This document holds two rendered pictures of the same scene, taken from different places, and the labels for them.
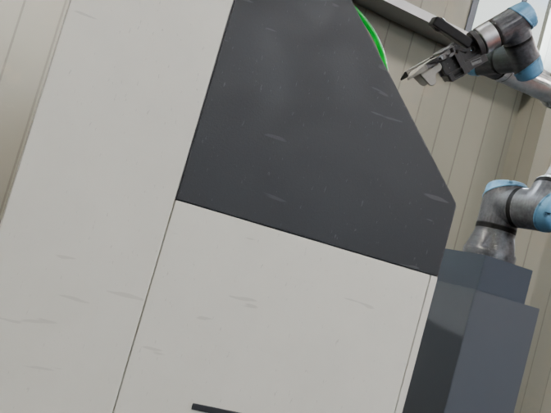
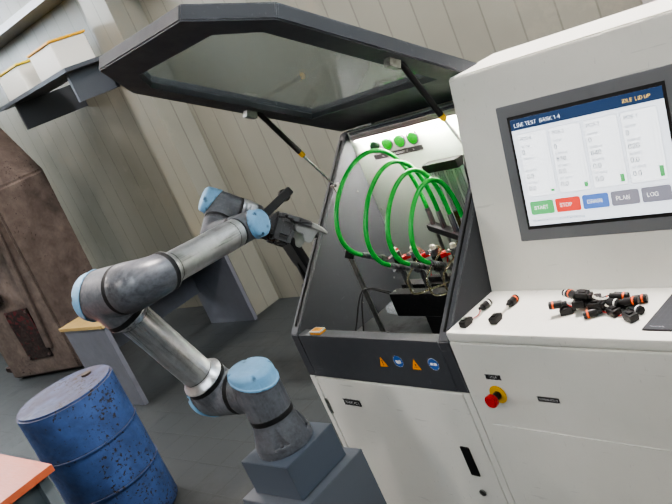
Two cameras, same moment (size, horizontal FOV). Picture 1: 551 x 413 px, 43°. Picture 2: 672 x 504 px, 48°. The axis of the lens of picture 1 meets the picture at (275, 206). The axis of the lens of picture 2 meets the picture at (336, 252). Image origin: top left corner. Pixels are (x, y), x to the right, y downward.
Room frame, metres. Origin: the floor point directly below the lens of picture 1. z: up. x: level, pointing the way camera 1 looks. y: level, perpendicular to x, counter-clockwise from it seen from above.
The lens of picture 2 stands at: (3.77, -0.94, 1.77)
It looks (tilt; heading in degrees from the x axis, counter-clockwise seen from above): 15 degrees down; 160
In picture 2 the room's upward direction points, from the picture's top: 24 degrees counter-clockwise
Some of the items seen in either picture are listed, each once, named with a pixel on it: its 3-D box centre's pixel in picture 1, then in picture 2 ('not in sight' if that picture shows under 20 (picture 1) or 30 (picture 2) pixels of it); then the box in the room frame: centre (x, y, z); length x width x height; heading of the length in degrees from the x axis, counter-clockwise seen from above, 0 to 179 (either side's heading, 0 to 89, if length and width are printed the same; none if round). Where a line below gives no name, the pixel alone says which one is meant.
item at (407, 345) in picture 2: not in sight; (374, 356); (1.79, -0.25, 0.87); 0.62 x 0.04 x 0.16; 17
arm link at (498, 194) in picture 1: (503, 204); (256, 388); (2.00, -0.64, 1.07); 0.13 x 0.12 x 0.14; 33
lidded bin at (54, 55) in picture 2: not in sight; (62, 56); (-2.39, -0.11, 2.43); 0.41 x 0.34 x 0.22; 24
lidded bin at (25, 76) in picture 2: not in sight; (29, 78); (-2.93, -0.35, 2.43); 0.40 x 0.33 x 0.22; 24
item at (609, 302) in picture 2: not in sight; (596, 300); (2.46, 0.06, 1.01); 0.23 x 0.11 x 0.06; 17
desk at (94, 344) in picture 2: not in sight; (164, 322); (-1.95, -0.39, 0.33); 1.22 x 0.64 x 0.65; 114
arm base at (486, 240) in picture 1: (492, 242); (277, 426); (2.01, -0.64, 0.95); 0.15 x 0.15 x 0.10
